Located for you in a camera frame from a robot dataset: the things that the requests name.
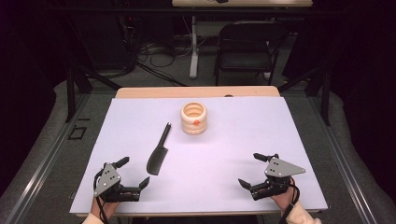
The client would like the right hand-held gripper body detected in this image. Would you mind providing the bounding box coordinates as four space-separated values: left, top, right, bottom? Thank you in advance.
249 156 307 202

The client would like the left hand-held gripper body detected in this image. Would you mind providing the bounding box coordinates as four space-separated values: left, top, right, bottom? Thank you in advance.
93 161 141 203

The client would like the black spatula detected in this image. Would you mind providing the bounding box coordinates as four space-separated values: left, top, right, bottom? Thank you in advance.
146 121 173 176

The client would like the person's right hand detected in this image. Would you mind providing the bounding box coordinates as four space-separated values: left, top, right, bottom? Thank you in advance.
269 182 297 213

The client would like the person's left hand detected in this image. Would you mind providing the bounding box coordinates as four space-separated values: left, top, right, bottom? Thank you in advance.
90 195 121 220

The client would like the black metal stand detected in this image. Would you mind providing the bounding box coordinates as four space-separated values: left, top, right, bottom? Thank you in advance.
277 61 332 127
64 64 123 123

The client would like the light wooden table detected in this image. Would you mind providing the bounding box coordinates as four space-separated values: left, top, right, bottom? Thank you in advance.
75 86 322 218

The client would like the black folding chair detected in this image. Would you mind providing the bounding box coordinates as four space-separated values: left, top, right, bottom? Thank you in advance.
213 21 290 87

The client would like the wooden desk with white leg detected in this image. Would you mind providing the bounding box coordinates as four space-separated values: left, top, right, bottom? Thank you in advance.
171 0 314 80

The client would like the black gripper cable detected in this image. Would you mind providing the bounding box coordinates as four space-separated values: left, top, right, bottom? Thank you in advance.
277 178 302 224
92 172 110 224

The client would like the aluminium rail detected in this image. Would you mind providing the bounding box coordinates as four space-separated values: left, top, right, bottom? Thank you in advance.
307 95 379 224
4 92 92 224

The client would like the black floor cable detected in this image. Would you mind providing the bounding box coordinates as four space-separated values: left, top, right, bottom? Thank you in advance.
135 60 189 88

